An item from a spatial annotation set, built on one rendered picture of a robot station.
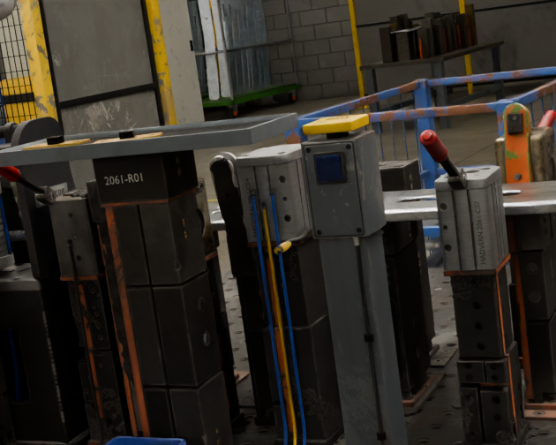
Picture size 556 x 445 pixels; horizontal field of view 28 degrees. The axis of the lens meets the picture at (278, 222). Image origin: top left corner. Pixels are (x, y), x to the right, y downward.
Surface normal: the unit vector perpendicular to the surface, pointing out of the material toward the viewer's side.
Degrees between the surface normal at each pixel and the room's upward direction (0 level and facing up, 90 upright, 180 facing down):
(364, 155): 90
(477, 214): 90
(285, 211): 90
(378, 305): 90
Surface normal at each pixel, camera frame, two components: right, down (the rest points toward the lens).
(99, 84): 0.89, 0.00
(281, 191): -0.40, 0.22
